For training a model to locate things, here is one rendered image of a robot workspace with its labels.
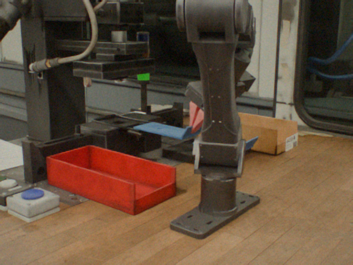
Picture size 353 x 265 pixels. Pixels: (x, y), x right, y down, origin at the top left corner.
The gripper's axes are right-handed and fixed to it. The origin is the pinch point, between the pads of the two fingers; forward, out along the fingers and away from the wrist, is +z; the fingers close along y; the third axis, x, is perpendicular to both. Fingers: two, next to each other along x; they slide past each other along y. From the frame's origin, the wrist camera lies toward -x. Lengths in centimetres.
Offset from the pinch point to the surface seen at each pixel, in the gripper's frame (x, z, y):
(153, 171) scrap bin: 12.5, 6.3, -2.7
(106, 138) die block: 7.4, 13.4, 14.5
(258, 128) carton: -24.3, 0.9, -5.2
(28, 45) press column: 3, 14, 53
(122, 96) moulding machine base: -69, 52, 68
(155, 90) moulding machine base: -66, 37, 52
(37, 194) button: 33.8, 11.7, 4.6
